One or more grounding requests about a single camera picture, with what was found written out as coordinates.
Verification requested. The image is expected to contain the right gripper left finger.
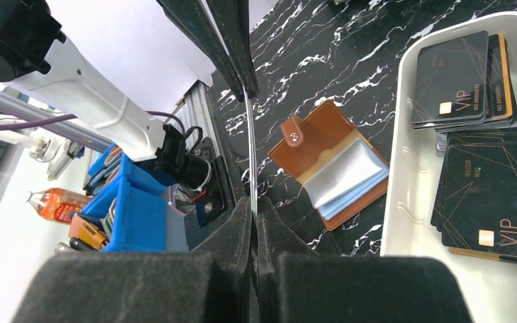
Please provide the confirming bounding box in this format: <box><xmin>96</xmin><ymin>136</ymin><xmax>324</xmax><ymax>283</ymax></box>
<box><xmin>13</xmin><ymin>197</ymin><xmax>252</xmax><ymax>322</ymax></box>

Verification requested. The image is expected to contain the brown leather card holder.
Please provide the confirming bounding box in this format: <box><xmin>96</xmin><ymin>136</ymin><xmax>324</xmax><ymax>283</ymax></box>
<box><xmin>269</xmin><ymin>100</ymin><xmax>389</xmax><ymax>231</ymax></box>

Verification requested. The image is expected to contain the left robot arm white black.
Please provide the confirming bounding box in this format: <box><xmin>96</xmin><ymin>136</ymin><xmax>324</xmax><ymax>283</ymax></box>
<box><xmin>0</xmin><ymin>1</ymin><xmax>259</xmax><ymax>190</ymax></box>

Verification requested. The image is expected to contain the black VIP card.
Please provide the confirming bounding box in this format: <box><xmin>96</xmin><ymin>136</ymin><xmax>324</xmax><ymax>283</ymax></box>
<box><xmin>242</xmin><ymin>86</ymin><xmax>258</xmax><ymax>233</ymax></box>

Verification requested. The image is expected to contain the orange drink bottle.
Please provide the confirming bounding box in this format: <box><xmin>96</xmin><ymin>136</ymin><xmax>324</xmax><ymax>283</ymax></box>
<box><xmin>26</xmin><ymin>188</ymin><xmax>92</xmax><ymax>224</ymax></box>

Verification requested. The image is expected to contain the blue plastic bin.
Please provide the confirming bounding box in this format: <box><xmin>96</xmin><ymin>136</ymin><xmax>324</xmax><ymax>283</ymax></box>
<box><xmin>83</xmin><ymin>155</ymin><xmax>166</xmax><ymax>252</ymax></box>

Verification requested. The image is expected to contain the black card stack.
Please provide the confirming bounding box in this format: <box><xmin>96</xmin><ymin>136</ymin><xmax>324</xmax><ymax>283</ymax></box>
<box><xmin>431</xmin><ymin>127</ymin><xmax>517</xmax><ymax>263</ymax></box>
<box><xmin>410</xmin><ymin>31</ymin><xmax>517</xmax><ymax>134</ymax></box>

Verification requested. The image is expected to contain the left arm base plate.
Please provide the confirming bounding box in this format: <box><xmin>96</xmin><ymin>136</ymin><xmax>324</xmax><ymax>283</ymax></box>
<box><xmin>184</xmin><ymin>137</ymin><xmax>235</xmax><ymax>250</ymax></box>

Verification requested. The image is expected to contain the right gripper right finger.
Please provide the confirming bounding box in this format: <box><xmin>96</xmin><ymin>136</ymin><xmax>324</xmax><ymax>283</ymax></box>
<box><xmin>257</xmin><ymin>198</ymin><xmax>471</xmax><ymax>322</ymax></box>

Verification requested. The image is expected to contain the black card stack far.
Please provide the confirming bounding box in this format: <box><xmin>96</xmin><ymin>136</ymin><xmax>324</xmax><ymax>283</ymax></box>
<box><xmin>410</xmin><ymin>31</ymin><xmax>517</xmax><ymax>134</ymax></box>

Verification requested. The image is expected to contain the white oblong tray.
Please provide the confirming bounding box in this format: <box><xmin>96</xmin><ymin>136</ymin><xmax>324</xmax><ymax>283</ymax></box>
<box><xmin>380</xmin><ymin>11</ymin><xmax>517</xmax><ymax>322</ymax></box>

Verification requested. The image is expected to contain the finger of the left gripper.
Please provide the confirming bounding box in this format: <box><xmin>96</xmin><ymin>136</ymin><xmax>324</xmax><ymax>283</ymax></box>
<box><xmin>158</xmin><ymin>0</ymin><xmax>244</xmax><ymax>102</ymax></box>
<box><xmin>207</xmin><ymin>0</ymin><xmax>259</xmax><ymax>99</ymax></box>

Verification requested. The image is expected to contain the black card stack near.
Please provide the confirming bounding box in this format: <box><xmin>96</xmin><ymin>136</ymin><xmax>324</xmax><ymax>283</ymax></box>
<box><xmin>431</xmin><ymin>127</ymin><xmax>517</xmax><ymax>263</ymax></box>

